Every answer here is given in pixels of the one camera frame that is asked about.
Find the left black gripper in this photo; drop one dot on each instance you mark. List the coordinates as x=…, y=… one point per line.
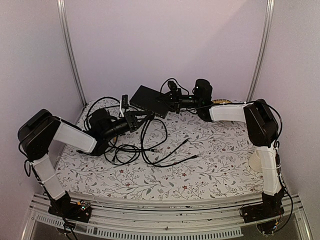
x=132, y=120

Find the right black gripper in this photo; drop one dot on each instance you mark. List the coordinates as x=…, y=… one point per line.
x=176, y=99

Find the black network switch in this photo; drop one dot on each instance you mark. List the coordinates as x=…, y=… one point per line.
x=145, y=99

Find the black ethernet cable pulled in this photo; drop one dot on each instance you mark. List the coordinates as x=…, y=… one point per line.
x=98, y=115

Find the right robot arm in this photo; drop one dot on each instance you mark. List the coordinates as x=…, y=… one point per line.
x=262, y=128

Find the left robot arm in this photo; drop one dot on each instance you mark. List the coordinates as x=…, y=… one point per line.
x=38, y=133

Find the woven bamboo tray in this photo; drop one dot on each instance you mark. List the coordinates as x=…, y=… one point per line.
x=221, y=101

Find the floral table mat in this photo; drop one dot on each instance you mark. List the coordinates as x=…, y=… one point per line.
x=193, y=160

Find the cream ribbed cup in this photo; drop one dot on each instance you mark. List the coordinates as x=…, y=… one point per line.
x=254, y=162

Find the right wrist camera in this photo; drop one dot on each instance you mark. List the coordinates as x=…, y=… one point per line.
x=172, y=86

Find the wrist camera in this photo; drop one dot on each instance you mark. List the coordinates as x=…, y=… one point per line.
x=172, y=86
x=123, y=105

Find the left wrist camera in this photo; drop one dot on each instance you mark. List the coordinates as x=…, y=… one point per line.
x=123, y=105

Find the front aluminium rail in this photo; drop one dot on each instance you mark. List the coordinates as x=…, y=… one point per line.
x=204, y=219

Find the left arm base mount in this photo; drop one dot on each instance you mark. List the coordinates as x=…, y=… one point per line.
x=79, y=211

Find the right aluminium frame post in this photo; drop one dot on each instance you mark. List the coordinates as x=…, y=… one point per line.
x=269, y=11

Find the aluminium frame post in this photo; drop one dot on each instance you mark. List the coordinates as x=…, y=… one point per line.
x=61, y=7
x=269, y=11

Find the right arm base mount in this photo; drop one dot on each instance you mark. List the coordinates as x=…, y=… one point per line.
x=260, y=212

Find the left aluminium frame post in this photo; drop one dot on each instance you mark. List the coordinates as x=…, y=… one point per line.
x=61, y=7

